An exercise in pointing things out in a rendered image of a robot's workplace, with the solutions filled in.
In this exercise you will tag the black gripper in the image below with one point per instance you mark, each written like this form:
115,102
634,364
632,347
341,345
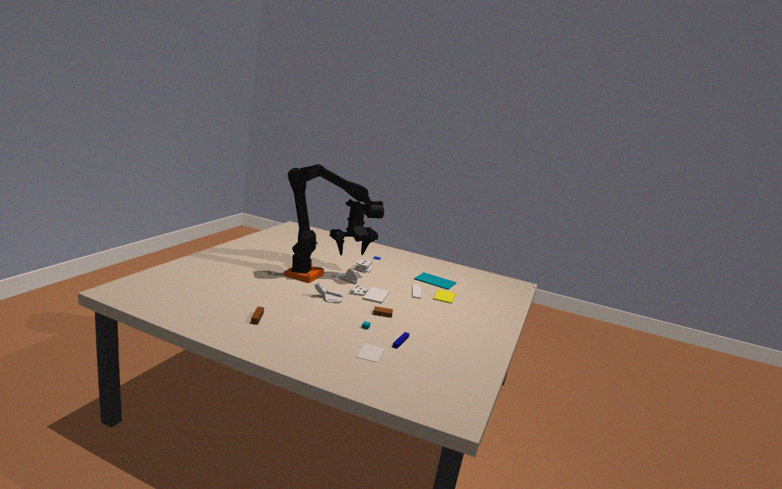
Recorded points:
338,236

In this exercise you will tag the dark blue rectangular bar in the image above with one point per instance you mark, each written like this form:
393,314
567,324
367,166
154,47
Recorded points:
400,340

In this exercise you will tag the yellow flat plate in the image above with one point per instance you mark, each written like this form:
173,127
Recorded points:
444,296

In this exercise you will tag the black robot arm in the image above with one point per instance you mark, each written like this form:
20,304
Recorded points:
298,178

